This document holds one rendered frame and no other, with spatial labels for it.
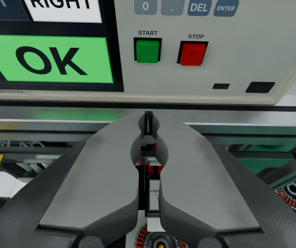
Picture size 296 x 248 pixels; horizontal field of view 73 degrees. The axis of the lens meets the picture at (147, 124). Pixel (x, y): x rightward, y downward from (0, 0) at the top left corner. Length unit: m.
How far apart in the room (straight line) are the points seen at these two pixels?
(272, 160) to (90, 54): 0.26
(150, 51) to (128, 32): 0.02
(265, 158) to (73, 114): 0.25
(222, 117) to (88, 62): 0.15
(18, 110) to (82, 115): 0.07
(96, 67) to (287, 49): 0.17
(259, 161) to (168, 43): 0.21
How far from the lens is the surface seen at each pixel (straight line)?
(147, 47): 0.17
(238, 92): 0.23
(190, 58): 0.18
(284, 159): 0.33
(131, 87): 0.21
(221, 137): 0.25
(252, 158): 0.31
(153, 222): 0.41
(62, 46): 0.19
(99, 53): 0.19
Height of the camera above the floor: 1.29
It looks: 56 degrees down
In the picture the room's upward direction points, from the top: 2 degrees clockwise
